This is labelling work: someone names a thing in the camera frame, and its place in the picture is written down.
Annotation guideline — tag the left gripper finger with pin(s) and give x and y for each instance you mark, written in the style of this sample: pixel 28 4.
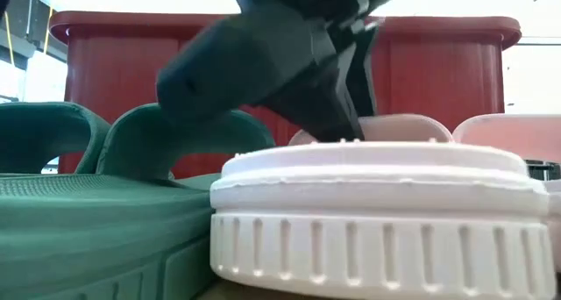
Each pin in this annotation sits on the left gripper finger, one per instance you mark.
pixel 364 72
pixel 324 111

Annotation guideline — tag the pink rubber slide sandal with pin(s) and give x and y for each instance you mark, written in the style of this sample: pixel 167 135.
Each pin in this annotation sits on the pink rubber slide sandal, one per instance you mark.
pixel 504 135
pixel 372 247

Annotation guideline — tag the green rubber slide sandal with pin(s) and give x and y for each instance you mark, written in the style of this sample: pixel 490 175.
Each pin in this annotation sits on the green rubber slide sandal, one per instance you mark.
pixel 39 124
pixel 87 230

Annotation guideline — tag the red plastic bin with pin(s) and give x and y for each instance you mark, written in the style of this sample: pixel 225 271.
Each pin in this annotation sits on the red plastic bin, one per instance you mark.
pixel 438 72

